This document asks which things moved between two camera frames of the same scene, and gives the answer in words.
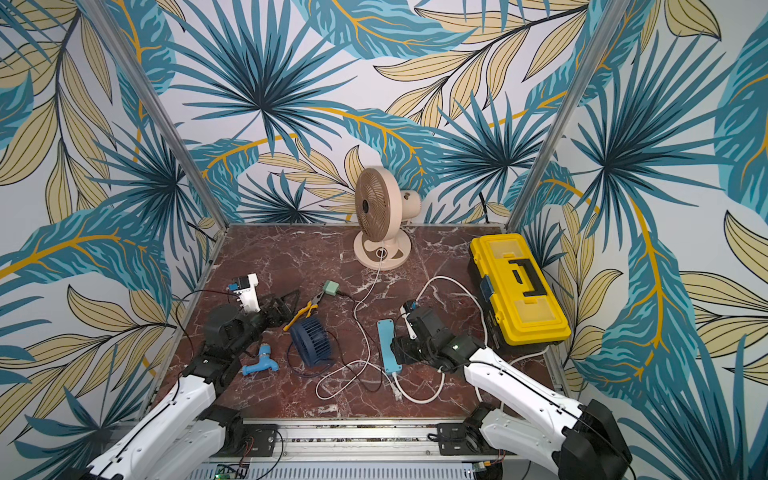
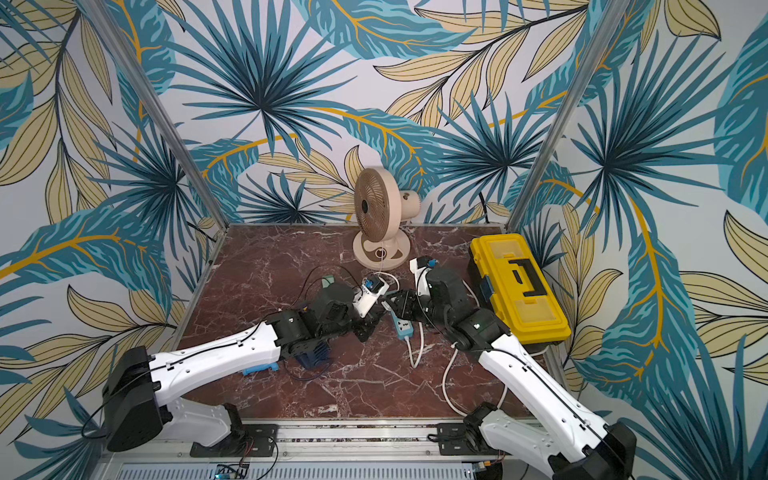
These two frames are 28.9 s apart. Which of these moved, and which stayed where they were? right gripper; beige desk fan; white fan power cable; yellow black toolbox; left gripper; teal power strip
Moved: right gripper; white fan power cable; left gripper; teal power strip
Stayed: yellow black toolbox; beige desk fan
